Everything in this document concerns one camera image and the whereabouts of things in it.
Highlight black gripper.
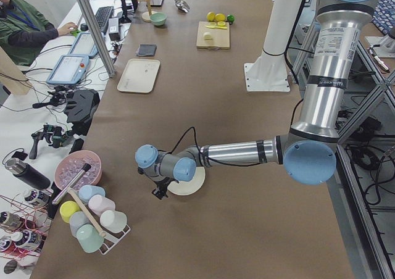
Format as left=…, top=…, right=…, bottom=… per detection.
left=138, top=167, right=178, bottom=199

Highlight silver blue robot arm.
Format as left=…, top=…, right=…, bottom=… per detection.
left=135, top=0, right=377, bottom=198

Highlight cream rabbit tray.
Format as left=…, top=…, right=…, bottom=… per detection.
left=117, top=59, right=160, bottom=94

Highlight beige round plate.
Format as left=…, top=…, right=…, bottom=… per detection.
left=168, top=167, right=206, bottom=196

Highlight white pastel cup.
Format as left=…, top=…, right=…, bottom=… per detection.
left=100, top=210, right=127, bottom=233

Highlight pink pastel cup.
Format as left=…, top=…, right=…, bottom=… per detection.
left=88, top=194, right=115, bottom=217

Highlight white cup rack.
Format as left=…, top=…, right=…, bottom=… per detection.
left=68, top=188, right=131, bottom=255

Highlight blue pastel cup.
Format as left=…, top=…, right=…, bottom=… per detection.
left=78, top=185, right=106, bottom=205

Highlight metal muddler with black tip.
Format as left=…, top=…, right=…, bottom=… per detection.
left=52, top=163, right=91, bottom=206

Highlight mint pastel cup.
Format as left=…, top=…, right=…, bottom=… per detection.
left=76, top=224, right=104, bottom=253

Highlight grey pastel cup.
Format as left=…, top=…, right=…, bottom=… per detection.
left=69, top=211, right=91, bottom=238

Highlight yellow pastel cup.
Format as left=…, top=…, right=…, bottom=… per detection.
left=59, top=201, right=81, bottom=223

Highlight pink bowl with ice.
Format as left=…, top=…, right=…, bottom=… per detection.
left=54, top=150, right=102, bottom=190

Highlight black thermos bottle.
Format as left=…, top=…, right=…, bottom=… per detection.
left=4, top=157, right=51, bottom=190

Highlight grey folded cloth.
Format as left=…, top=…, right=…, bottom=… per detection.
left=136, top=44, right=157, bottom=57

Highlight blue teach pendant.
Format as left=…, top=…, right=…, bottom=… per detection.
left=69, top=32, right=98, bottom=58
left=46, top=54, right=89, bottom=85

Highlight bamboo cutting board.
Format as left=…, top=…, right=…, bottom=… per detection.
left=196, top=21, right=230, bottom=49

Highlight mint green bowl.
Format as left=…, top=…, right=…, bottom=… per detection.
left=150, top=12, right=167, bottom=27

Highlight wooden cup stand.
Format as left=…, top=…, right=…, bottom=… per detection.
left=139, top=0, right=157, bottom=22

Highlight yellow plastic knife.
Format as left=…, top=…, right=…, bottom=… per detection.
left=205, top=25, right=228, bottom=30

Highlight whole yellow lemon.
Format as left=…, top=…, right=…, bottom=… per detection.
left=214, top=13, right=227, bottom=22
left=206, top=12, right=216, bottom=22

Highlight black keyboard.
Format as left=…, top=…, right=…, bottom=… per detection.
left=95, top=6, right=114, bottom=34

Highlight green lime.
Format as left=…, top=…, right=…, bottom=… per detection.
left=227, top=14, right=235, bottom=25

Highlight metal ice scoop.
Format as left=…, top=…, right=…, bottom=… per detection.
left=174, top=0, right=190, bottom=13

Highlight person in green jacket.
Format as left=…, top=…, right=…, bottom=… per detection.
left=1, top=0, right=78, bottom=66

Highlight aluminium frame post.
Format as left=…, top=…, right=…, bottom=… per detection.
left=77, top=0, right=115, bottom=77

